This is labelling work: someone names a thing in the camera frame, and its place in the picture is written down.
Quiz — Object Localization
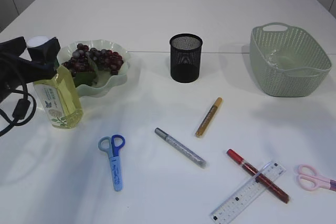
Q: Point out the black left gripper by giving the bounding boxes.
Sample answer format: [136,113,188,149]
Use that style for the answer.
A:
[0,36,60,102]

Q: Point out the yellow tea bottle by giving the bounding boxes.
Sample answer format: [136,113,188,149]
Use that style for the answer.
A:
[27,35,84,130]

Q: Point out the purple grape bunch with leaf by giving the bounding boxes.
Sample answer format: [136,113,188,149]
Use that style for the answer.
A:
[62,43,124,87]

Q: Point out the clear plastic sheet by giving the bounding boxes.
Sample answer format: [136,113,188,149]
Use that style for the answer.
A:
[265,50,284,69]

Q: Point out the green wavy glass plate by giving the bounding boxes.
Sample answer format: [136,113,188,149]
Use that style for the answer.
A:
[57,39,131,97]

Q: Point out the black mesh pen holder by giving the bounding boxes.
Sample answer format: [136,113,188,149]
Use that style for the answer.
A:
[170,33,203,83]

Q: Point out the silver glitter pen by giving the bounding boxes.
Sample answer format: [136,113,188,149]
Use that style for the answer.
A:
[154,127,207,168]

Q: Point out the gold glitter pen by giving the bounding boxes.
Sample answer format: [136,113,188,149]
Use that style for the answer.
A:
[195,97,223,137]

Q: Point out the clear plastic ruler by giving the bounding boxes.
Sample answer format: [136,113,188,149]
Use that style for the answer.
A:
[209,161,286,223]

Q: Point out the green plastic woven basket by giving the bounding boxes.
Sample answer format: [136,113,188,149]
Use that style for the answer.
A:
[249,23,332,98]

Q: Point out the red glitter pen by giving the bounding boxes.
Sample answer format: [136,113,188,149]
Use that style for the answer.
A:
[226,148,290,204]

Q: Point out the blue safety scissors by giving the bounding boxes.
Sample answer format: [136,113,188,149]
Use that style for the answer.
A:
[98,134,125,191]

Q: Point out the pink safety scissors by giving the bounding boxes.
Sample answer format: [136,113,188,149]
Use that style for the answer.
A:
[297,164,335,191]

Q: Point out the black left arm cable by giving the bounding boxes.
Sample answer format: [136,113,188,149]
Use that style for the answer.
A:
[0,52,37,137]

